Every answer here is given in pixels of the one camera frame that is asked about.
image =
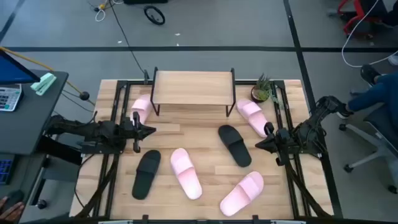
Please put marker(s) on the wooden shelf with black frame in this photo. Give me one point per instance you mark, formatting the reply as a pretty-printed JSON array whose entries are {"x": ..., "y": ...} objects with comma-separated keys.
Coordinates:
[{"x": 192, "y": 88}]

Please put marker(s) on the red framed black chair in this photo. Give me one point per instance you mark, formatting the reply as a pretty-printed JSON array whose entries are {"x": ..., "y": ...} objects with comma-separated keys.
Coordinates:
[{"x": 359, "y": 9}]

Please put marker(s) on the yellow plug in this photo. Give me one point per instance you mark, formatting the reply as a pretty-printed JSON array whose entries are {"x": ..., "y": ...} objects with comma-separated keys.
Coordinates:
[{"x": 102, "y": 6}]

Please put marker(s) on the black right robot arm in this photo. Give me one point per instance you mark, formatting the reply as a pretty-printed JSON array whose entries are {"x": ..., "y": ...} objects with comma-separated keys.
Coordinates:
[{"x": 311, "y": 130}]

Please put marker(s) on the black rubber slide sandal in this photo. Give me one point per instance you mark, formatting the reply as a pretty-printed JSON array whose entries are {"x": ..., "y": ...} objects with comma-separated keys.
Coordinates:
[
  {"x": 144, "y": 177},
  {"x": 234, "y": 146}
]

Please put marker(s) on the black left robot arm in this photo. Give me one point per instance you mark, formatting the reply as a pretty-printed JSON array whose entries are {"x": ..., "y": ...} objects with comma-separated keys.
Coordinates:
[{"x": 77, "y": 129}]

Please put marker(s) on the computer monitor with blue screen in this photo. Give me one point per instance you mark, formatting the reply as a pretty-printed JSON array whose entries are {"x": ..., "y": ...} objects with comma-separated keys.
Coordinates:
[{"x": 12, "y": 71}]

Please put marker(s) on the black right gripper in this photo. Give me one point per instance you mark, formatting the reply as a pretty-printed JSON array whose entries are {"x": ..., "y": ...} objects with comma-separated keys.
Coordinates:
[{"x": 281, "y": 138}]

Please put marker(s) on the pink rubber slide sandal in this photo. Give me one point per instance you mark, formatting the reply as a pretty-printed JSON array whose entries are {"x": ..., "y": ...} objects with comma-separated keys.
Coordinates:
[
  {"x": 252, "y": 115},
  {"x": 141, "y": 107},
  {"x": 186, "y": 177},
  {"x": 239, "y": 196}
]

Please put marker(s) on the small potted green plant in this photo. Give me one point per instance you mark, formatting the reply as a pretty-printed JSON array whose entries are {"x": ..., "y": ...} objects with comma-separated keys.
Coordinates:
[{"x": 260, "y": 93}]

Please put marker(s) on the black aluminium table frame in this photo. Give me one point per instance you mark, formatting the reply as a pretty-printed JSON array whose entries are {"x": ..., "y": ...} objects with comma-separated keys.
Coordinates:
[{"x": 245, "y": 82}]

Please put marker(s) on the backlit computer keyboard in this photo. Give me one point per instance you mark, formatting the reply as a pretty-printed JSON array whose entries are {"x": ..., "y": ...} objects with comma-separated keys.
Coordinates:
[{"x": 5, "y": 171}]

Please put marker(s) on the black computer mouse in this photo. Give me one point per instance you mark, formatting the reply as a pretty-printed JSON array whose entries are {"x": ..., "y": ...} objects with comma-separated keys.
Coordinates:
[{"x": 14, "y": 196}]

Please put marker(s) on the person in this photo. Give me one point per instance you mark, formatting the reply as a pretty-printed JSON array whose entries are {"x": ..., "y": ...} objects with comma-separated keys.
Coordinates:
[{"x": 373, "y": 96}]

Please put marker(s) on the black floor box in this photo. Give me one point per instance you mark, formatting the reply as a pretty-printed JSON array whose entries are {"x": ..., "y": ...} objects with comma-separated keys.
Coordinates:
[{"x": 146, "y": 1}]

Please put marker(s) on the mint green stapler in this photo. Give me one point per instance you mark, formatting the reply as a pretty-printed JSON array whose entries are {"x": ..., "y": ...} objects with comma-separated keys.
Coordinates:
[{"x": 43, "y": 83}]

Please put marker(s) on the black side desk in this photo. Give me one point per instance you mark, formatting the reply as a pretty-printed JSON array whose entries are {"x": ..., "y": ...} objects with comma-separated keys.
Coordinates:
[{"x": 28, "y": 130}]

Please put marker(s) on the office chair with grey base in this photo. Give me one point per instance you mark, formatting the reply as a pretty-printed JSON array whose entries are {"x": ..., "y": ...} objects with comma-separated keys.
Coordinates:
[{"x": 384, "y": 123}]

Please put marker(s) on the person's hand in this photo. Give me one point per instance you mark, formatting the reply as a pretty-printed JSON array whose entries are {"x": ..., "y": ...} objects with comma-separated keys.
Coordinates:
[{"x": 12, "y": 213}]

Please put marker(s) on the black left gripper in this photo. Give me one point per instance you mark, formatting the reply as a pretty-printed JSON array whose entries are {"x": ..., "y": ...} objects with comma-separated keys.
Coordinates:
[{"x": 129, "y": 132}]

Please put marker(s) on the grey desk calculator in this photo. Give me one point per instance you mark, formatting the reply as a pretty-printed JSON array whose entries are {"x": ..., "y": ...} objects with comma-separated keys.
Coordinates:
[{"x": 9, "y": 98}]

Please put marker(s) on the black round knob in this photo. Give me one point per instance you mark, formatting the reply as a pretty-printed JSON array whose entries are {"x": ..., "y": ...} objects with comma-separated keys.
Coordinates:
[{"x": 84, "y": 95}]

